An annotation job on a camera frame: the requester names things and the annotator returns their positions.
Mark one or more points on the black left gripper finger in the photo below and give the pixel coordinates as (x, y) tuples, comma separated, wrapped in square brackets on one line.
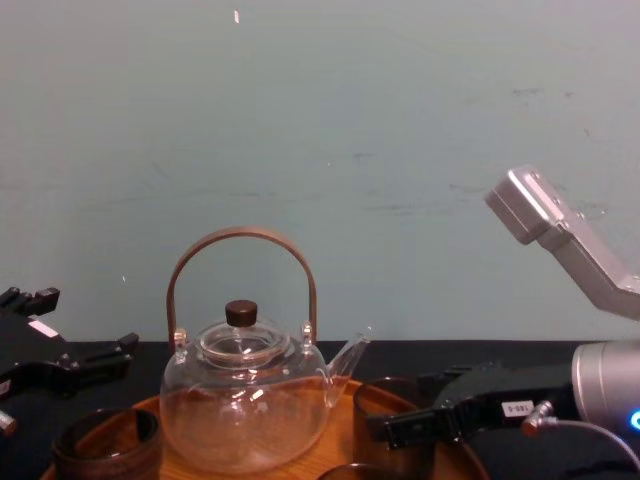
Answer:
[(105, 357), (35, 302)]

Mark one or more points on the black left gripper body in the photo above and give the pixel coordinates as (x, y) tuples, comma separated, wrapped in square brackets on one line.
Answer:
[(30, 357)]

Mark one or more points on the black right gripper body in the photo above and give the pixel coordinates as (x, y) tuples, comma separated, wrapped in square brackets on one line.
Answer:
[(500, 392)]

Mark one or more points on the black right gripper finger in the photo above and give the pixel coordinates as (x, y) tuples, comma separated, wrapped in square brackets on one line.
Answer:
[(435, 382), (415, 427)]

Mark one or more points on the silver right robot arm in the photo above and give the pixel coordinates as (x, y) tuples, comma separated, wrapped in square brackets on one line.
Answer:
[(575, 240)]

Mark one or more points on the round wooden tray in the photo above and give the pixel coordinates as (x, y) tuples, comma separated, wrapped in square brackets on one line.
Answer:
[(180, 465)]

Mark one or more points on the smoked brown glass cup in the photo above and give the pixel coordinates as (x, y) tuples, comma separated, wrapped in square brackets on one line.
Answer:
[(350, 472), (380, 460), (105, 445)]

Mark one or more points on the black table cloth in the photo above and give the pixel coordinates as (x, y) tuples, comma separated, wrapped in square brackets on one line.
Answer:
[(525, 460)]

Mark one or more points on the glass lid with dark knob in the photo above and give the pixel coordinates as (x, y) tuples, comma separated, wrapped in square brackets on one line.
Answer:
[(241, 340)]

